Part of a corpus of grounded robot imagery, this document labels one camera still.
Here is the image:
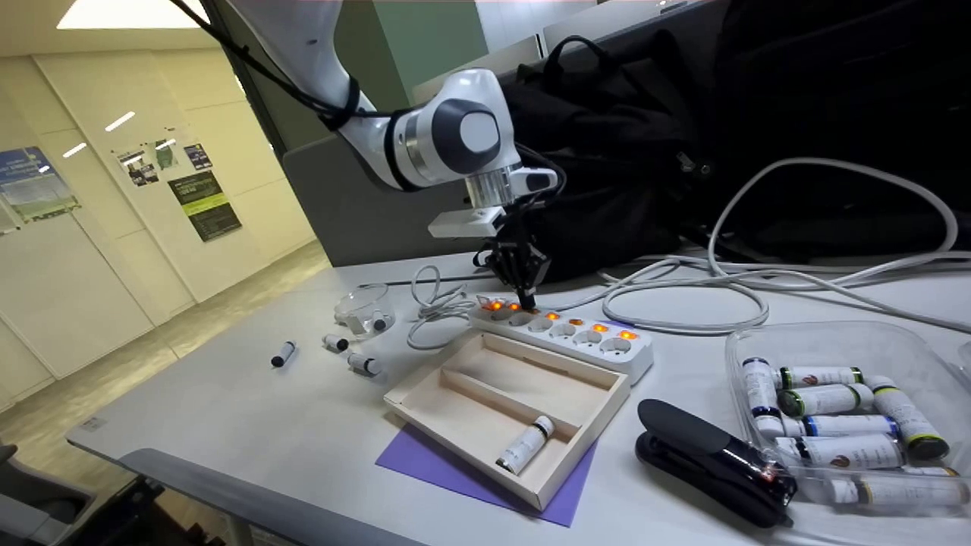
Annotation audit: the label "long white looped cable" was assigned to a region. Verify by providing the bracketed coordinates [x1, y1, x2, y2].
[565, 155, 971, 341]

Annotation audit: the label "right black backpack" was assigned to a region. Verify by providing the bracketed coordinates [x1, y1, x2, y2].
[713, 0, 971, 260]

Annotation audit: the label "left black backpack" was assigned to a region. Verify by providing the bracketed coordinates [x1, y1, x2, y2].
[499, 31, 711, 282]

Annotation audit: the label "white tube in bin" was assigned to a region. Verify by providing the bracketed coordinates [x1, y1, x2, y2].
[779, 383, 873, 416]
[778, 434, 902, 470]
[826, 473, 967, 512]
[779, 368, 861, 388]
[743, 358, 783, 436]

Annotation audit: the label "wall posters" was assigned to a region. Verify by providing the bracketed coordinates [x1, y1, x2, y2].
[117, 137, 242, 242]

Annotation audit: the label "white tube with black cap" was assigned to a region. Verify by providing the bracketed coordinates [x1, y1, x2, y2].
[269, 341, 296, 368]

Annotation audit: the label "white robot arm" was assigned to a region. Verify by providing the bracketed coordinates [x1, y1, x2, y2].
[170, 0, 565, 310]

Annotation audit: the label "wooden compartment tray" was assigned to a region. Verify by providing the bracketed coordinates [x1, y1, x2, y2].
[385, 333, 630, 510]

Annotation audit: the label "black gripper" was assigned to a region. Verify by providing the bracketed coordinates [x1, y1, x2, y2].
[474, 197, 549, 311]

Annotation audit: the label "black stapler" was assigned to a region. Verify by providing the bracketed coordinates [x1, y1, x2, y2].
[633, 398, 799, 527]

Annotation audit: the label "grey desk partition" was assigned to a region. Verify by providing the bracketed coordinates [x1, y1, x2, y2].
[201, 0, 711, 270]

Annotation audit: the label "white tube in bin top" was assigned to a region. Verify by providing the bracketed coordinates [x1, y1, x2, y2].
[779, 368, 861, 388]

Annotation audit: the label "white extension cord power strip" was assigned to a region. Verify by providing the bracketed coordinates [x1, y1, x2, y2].
[471, 298, 654, 383]

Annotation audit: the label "white tube in bin front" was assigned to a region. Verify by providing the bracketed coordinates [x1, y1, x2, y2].
[826, 473, 967, 512]

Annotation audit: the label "green capped tube in bin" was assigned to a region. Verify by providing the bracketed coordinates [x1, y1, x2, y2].
[869, 377, 951, 461]

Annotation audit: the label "clear plastic cup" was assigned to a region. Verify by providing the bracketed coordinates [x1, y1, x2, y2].
[334, 286, 394, 337]

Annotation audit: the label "white tube in bin lower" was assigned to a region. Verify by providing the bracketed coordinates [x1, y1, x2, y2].
[778, 434, 902, 470]

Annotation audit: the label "coiled white power cable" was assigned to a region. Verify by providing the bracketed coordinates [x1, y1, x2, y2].
[403, 260, 484, 355]

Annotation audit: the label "black backpack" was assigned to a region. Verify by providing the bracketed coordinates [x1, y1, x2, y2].
[713, 0, 971, 260]
[499, 31, 711, 282]

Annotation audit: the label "white tube in wooden tray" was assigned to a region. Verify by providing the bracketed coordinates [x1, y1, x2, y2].
[498, 416, 555, 473]

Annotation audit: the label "white tube in bin middle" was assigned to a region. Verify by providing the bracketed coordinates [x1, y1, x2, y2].
[779, 383, 873, 416]

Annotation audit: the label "clear plastic bin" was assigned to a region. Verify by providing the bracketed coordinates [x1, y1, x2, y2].
[726, 322, 971, 517]

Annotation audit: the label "purple paper sheet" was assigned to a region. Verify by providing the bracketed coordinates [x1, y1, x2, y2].
[377, 424, 593, 527]

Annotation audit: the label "white tube inside cup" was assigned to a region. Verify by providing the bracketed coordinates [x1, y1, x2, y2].
[360, 315, 391, 333]

